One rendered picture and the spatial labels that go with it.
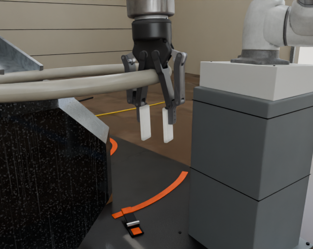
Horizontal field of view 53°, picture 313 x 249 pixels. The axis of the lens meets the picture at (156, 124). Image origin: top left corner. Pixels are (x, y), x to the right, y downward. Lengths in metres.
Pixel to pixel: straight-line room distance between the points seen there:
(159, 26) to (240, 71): 0.77
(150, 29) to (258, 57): 0.85
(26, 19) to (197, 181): 5.74
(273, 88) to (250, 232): 0.61
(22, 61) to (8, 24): 5.70
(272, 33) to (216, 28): 5.55
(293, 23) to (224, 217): 0.86
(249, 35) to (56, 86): 1.02
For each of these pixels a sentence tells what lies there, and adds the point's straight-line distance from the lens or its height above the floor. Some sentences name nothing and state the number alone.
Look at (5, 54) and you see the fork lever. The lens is 1.17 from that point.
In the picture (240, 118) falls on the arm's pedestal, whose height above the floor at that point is 0.72.
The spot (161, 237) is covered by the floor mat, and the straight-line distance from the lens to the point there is 1.74.
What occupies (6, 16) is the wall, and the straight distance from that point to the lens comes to 6.76.
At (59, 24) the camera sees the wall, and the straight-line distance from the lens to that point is 7.04.
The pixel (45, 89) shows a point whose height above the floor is 0.97.
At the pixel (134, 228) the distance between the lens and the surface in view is 1.79.
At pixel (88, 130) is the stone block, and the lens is 1.35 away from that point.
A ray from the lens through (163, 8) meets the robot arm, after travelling 0.59.
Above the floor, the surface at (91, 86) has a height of 0.97.
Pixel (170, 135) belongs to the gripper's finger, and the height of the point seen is 0.85.
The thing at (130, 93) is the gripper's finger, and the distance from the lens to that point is 0.64.
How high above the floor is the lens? 1.06
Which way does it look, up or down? 17 degrees down
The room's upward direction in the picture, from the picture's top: straight up
